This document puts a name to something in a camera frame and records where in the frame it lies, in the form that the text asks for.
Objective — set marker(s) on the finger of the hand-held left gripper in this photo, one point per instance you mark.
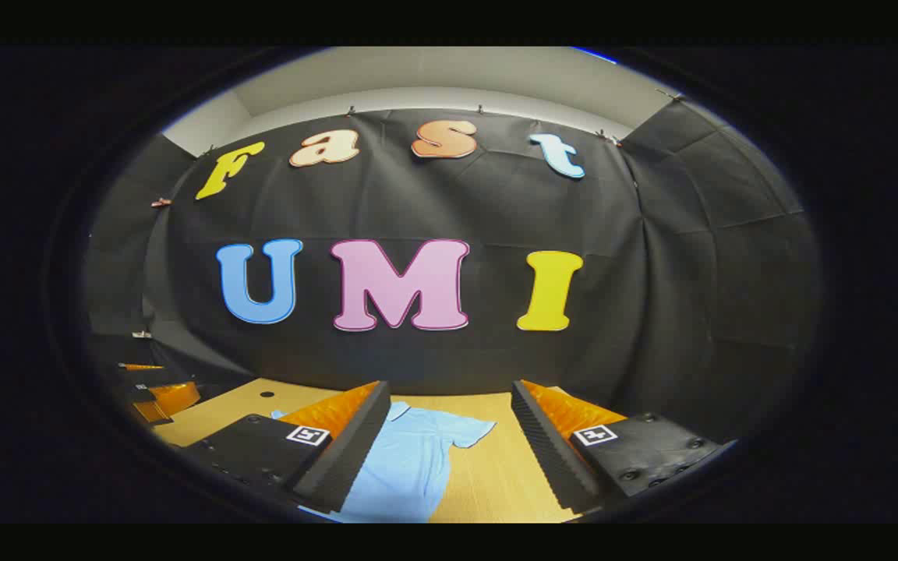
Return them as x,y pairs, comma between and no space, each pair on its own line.
154,376
172,399

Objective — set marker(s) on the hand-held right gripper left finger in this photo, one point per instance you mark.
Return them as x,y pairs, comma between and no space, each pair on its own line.
344,460

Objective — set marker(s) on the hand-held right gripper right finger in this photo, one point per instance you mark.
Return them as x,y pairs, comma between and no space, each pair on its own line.
550,456

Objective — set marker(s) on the light blue T-shirt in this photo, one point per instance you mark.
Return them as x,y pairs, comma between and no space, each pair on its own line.
410,460

